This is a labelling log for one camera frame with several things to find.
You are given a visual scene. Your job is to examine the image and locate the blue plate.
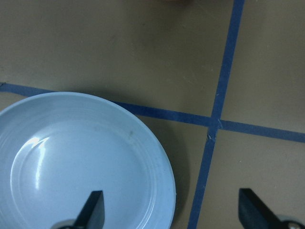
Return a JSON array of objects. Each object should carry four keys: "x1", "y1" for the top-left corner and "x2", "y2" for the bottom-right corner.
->
[{"x1": 0, "y1": 92, "x2": 176, "y2": 229}]

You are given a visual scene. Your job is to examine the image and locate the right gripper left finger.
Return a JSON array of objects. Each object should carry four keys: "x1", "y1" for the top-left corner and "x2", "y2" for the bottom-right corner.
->
[{"x1": 52, "y1": 190, "x2": 105, "y2": 229}]

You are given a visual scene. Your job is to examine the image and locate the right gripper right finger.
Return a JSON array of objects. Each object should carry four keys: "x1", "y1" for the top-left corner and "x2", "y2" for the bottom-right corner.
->
[{"x1": 238, "y1": 188, "x2": 305, "y2": 229}]

